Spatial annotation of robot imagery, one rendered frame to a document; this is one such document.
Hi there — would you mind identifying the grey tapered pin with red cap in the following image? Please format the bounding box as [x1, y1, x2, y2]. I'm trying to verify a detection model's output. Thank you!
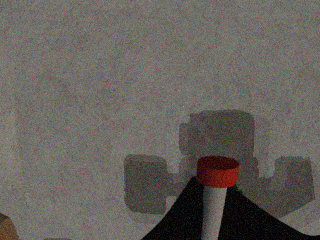
[196, 156, 239, 240]

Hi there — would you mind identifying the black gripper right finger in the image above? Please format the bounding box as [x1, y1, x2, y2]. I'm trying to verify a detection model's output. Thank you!
[217, 187, 320, 240]

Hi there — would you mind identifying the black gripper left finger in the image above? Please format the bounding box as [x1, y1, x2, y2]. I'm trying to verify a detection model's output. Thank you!
[141, 176, 204, 240]

